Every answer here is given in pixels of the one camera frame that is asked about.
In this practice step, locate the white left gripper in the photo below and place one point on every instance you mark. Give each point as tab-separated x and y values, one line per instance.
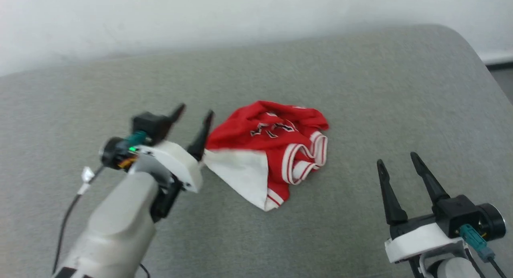
180	161

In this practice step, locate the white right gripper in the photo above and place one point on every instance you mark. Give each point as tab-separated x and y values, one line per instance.
417	240

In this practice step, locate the red and white jersey shirt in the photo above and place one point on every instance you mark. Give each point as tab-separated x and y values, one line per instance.
276	149

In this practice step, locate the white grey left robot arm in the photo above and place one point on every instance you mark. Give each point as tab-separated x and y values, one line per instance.
116	226

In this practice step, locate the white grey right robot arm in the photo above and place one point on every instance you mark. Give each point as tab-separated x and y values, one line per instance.
449	269

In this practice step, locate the grey fabric sofa cushion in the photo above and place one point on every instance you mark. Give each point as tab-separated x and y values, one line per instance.
360	89

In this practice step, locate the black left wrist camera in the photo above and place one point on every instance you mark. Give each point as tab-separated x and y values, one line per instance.
152	125

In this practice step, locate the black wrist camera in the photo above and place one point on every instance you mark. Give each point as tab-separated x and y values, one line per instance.
152	125
461	214

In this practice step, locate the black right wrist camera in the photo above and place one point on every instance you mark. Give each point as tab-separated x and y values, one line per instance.
461	214

